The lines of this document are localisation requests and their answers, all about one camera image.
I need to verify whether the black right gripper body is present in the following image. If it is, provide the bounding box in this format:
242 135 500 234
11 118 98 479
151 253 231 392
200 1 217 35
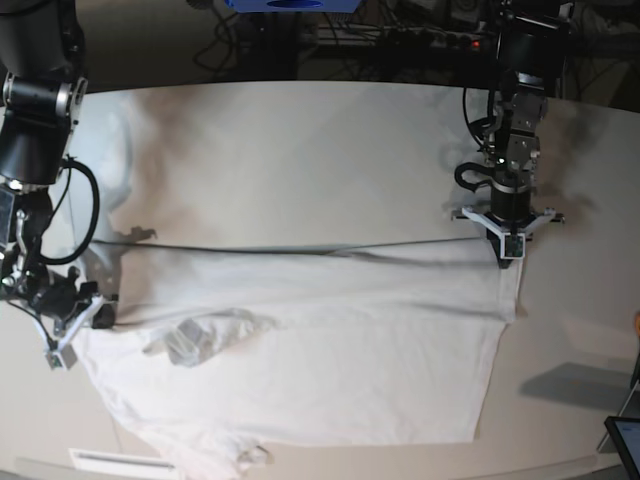
19 272 99 335

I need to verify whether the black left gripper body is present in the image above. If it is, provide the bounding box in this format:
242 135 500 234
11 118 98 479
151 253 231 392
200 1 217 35
490 179 533 233

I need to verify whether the white T-shirt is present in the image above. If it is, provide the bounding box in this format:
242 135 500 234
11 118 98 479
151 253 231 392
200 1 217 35
74 239 522 479

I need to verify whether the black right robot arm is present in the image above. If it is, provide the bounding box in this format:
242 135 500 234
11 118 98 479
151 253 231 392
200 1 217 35
1 1 101 335

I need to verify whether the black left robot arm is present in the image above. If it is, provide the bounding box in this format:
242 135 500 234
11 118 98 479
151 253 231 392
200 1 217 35
452 1 571 269

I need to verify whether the tablet screen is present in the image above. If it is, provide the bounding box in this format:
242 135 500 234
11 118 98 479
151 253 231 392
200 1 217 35
604 416 639 480

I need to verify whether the black power strip red light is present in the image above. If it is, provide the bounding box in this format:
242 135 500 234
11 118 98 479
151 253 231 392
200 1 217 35
312 25 489 52

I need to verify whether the blue box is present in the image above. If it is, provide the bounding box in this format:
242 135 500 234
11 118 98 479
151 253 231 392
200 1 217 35
225 0 360 13

